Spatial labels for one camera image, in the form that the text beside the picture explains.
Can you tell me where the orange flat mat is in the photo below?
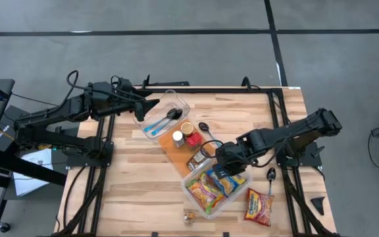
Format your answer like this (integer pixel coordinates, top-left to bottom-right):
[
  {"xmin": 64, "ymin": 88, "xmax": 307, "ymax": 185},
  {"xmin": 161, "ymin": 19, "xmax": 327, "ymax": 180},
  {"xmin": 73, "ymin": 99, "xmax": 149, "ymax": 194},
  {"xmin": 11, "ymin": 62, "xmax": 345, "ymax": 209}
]
[{"xmin": 158, "ymin": 118, "xmax": 217, "ymax": 177}]

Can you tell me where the large clear plastic container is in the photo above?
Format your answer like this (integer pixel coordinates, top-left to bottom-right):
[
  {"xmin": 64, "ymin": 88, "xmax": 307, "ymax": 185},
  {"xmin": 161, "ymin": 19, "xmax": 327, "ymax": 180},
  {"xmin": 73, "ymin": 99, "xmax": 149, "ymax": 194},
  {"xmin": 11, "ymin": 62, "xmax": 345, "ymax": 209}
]
[{"xmin": 181, "ymin": 157, "xmax": 253, "ymax": 220}]

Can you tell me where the black triangular bracket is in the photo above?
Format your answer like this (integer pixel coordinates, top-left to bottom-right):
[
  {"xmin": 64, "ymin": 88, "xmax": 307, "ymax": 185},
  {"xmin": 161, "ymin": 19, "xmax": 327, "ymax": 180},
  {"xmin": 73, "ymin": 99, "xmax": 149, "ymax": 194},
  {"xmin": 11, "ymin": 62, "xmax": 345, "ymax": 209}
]
[{"xmin": 310, "ymin": 196, "xmax": 326, "ymax": 217}]

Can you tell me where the black box white lettering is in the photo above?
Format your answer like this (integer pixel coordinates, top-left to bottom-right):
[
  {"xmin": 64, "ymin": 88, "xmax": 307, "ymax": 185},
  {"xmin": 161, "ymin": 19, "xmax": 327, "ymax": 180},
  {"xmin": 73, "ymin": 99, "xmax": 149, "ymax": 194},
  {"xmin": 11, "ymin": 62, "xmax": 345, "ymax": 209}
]
[{"xmin": 0, "ymin": 104, "xmax": 41, "ymax": 153}]

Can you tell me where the small cork-stoppered glass jar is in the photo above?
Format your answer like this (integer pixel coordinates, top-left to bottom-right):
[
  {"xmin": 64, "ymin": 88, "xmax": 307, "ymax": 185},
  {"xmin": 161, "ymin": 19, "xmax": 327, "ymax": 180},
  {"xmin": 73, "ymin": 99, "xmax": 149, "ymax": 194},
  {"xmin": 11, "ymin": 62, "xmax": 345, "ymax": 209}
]
[{"xmin": 183, "ymin": 211, "xmax": 196, "ymax": 226}]

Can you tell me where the roast beef Maruchan ramen pack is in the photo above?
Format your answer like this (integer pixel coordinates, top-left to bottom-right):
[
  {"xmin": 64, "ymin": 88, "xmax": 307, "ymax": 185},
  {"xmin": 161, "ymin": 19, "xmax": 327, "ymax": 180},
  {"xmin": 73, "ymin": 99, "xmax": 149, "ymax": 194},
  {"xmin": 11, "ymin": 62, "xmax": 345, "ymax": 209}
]
[{"xmin": 243, "ymin": 188, "xmax": 275, "ymax": 227}]

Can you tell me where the brown seasoning packet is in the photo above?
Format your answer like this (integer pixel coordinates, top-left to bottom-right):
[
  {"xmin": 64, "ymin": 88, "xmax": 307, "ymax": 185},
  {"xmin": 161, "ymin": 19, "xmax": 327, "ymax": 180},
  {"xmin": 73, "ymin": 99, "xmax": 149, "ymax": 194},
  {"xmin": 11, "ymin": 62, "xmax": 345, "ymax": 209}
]
[{"xmin": 186, "ymin": 149, "xmax": 210, "ymax": 172}]

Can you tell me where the red-capped jar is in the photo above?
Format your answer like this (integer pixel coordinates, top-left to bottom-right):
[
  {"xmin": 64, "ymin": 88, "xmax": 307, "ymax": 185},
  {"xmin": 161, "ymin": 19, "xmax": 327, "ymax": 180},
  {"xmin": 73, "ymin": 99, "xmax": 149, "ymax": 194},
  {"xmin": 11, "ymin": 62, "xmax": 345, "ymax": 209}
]
[{"xmin": 186, "ymin": 132, "xmax": 203, "ymax": 148}]

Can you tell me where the blue Maruchan ramen pack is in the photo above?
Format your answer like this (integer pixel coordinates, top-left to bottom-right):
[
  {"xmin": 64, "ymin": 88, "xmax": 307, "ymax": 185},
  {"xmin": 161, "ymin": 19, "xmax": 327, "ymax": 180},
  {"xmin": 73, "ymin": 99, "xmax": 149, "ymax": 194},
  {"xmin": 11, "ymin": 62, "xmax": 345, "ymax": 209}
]
[{"xmin": 205, "ymin": 167, "xmax": 247, "ymax": 198}]

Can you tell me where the white-lidded spice jar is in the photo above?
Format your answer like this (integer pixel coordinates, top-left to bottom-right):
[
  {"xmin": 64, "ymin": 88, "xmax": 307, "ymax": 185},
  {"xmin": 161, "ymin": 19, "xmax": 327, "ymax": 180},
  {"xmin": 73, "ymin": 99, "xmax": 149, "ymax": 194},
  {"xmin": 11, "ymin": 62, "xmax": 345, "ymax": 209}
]
[{"xmin": 172, "ymin": 130, "xmax": 185, "ymax": 149}]

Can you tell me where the small clear plastic container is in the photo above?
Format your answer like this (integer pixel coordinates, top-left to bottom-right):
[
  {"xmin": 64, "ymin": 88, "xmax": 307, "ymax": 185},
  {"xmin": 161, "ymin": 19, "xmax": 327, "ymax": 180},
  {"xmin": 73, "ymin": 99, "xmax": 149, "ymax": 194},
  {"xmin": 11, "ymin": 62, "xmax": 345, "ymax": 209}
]
[{"xmin": 132, "ymin": 89, "xmax": 191, "ymax": 140}]

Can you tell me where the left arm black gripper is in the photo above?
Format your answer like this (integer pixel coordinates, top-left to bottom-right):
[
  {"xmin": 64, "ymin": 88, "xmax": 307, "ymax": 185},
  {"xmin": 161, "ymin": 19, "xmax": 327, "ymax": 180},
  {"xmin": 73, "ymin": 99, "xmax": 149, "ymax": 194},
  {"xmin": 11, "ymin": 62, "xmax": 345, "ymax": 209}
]
[{"xmin": 110, "ymin": 95, "xmax": 161, "ymax": 116}]

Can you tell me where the white paper sheet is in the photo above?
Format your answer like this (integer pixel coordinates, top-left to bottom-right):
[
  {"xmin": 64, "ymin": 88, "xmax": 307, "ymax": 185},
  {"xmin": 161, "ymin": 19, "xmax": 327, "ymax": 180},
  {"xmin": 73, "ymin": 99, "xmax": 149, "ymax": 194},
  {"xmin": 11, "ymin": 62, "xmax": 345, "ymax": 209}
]
[{"xmin": 13, "ymin": 148, "xmax": 55, "ymax": 198}]

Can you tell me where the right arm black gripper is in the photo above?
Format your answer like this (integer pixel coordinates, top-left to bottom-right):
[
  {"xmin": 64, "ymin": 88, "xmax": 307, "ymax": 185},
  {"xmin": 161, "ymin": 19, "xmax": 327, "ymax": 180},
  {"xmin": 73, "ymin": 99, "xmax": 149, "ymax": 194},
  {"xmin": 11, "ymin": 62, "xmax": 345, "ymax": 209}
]
[{"xmin": 216, "ymin": 140, "xmax": 253, "ymax": 175}]

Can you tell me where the black aluminium table frame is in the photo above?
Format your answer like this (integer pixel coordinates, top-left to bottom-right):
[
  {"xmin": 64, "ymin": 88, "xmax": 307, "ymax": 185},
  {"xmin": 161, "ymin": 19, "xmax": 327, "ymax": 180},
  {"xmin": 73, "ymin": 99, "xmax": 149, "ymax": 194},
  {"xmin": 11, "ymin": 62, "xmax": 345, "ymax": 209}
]
[{"xmin": 53, "ymin": 86, "xmax": 340, "ymax": 237}]

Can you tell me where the black desk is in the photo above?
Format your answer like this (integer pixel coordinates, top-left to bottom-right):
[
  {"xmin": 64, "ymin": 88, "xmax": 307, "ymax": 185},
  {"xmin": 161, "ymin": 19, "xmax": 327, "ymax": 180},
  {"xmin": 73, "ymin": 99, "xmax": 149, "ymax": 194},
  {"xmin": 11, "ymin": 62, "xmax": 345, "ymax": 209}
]
[{"xmin": 0, "ymin": 76, "xmax": 68, "ymax": 231}]

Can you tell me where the black upright frame bracket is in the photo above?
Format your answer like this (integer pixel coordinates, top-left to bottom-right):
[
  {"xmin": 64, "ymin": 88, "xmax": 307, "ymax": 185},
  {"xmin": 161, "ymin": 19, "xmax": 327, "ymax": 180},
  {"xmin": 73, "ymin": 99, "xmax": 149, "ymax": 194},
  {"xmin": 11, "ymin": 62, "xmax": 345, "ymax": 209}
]
[
  {"xmin": 141, "ymin": 74, "xmax": 190, "ymax": 92},
  {"xmin": 241, "ymin": 76, "xmax": 253, "ymax": 92}
]

